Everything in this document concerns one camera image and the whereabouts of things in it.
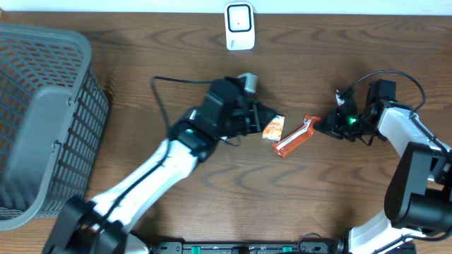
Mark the small orange box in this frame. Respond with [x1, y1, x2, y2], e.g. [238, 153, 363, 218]
[262, 115, 285, 142]

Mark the orange Top chocolate bar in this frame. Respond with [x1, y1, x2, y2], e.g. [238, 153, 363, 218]
[272, 114, 322, 158]

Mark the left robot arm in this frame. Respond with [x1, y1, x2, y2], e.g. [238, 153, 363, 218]
[42, 73, 277, 253]

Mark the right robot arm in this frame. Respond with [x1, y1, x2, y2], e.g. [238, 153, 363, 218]
[314, 79, 451, 253]

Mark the white barcode scanner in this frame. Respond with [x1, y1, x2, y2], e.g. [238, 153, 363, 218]
[224, 2, 256, 51]

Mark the grey plastic basket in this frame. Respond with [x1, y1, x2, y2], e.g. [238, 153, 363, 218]
[1, 23, 110, 231]

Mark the black right camera cable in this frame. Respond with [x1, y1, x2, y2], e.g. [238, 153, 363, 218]
[340, 69, 426, 114]

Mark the black camera cable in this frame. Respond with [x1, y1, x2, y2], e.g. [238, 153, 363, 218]
[340, 69, 426, 114]
[150, 75, 215, 131]

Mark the black left camera cable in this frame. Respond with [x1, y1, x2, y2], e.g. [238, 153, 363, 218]
[150, 75, 215, 131]

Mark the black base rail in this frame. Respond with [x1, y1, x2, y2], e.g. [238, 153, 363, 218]
[148, 241, 417, 254]

